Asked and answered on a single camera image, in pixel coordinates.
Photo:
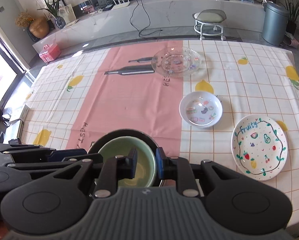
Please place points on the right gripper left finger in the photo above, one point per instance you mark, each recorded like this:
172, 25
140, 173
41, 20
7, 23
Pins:
114, 169

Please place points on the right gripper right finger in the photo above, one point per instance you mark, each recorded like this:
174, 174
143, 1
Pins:
177, 169

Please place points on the green ceramic bowl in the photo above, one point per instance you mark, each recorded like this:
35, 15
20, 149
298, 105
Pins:
145, 175

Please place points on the orange steel bowl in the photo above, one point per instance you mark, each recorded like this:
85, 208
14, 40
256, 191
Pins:
95, 146

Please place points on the small white sticker plate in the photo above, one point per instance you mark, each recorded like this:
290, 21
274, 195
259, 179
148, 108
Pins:
201, 109

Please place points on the white fruity painted plate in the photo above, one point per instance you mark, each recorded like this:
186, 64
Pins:
259, 147

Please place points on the clear glass plate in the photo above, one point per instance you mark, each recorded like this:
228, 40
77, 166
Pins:
176, 62

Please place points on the pink storage box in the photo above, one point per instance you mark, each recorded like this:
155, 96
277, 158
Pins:
50, 53

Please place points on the white rolling stool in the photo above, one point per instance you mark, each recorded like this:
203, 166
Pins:
210, 18

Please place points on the brown round vase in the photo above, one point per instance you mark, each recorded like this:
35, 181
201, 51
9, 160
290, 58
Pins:
40, 27

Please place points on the white wifi router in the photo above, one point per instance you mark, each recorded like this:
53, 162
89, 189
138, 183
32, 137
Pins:
118, 4

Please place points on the framed photo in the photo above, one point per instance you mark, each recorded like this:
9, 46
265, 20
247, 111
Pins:
67, 13

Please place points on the potted plant in blue vase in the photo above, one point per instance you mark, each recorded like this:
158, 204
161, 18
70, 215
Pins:
52, 6

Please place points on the grey metal trash can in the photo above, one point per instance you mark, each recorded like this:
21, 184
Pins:
275, 23

